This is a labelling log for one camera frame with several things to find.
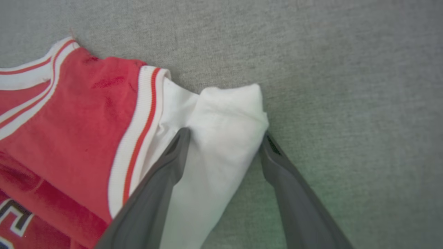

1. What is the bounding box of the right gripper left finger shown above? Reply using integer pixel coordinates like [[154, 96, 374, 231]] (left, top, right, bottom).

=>
[[94, 127, 192, 249]]

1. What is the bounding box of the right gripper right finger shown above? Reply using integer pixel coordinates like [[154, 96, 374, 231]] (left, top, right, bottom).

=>
[[259, 132, 354, 249]]

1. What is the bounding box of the red and white jersey shirt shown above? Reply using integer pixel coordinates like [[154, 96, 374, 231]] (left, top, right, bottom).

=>
[[0, 36, 270, 249]]

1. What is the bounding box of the grey fabric sofa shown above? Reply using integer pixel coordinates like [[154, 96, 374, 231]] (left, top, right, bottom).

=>
[[0, 0, 443, 249]]

